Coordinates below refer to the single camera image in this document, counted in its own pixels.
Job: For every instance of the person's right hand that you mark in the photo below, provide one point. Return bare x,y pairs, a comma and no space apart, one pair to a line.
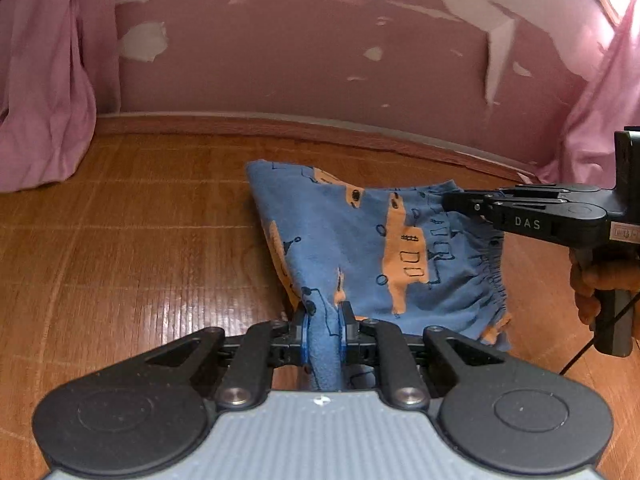
586,280

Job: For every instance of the pink curtain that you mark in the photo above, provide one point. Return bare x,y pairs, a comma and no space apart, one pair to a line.
609,103
59,71

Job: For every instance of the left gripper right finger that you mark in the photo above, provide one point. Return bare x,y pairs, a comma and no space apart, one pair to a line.
383,347

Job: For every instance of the pink curtain right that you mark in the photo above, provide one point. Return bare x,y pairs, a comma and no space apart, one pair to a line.
609,103

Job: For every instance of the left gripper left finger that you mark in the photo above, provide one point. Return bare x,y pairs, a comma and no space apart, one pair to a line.
250,360

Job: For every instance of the blue patterned children's pants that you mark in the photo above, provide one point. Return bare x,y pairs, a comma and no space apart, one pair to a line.
392,254

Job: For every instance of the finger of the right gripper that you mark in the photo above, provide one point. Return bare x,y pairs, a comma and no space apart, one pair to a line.
469,202

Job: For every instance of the pink curtain left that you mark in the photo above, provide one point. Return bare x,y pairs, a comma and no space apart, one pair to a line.
59,71

